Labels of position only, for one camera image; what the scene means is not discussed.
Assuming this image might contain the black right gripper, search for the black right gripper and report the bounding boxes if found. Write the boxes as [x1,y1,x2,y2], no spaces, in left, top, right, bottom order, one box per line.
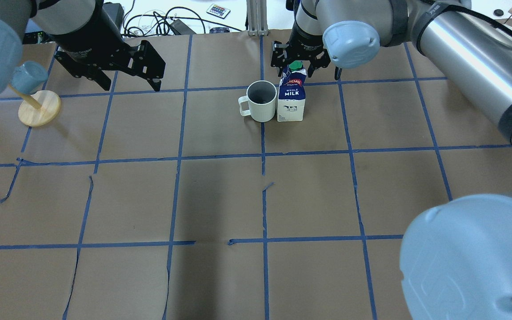
[270,40,332,78]

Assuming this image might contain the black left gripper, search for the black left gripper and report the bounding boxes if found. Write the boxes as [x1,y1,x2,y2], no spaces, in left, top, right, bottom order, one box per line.
[54,40,166,92]

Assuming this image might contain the blue white milk carton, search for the blue white milk carton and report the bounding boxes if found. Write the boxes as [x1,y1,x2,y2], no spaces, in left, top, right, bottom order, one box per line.
[276,60,307,122]

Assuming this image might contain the white ceramic mug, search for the white ceramic mug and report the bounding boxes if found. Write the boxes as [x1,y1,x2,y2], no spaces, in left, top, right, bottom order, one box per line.
[238,80,278,122]

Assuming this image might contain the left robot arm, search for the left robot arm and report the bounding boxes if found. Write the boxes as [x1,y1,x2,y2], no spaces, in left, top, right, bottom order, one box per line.
[0,0,166,94]

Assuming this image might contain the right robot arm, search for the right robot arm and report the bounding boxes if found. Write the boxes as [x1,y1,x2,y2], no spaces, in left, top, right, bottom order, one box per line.
[272,0,512,320]

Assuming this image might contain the black power adapter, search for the black power adapter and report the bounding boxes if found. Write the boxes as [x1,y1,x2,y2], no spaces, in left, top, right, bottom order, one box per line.
[102,2,124,30]

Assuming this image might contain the light blue mug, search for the light blue mug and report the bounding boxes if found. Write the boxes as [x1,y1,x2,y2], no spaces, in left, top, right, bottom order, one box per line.
[9,61,48,95]

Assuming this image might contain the wooden mug tree stand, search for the wooden mug tree stand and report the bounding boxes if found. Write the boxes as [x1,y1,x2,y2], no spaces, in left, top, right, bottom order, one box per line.
[8,84,62,127]

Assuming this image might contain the small remote control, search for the small remote control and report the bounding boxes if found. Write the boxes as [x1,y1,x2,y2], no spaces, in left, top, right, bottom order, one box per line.
[206,4,231,20]

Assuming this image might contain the aluminium frame post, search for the aluminium frame post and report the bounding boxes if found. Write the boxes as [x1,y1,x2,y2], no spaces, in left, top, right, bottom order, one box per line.
[246,0,269,36]

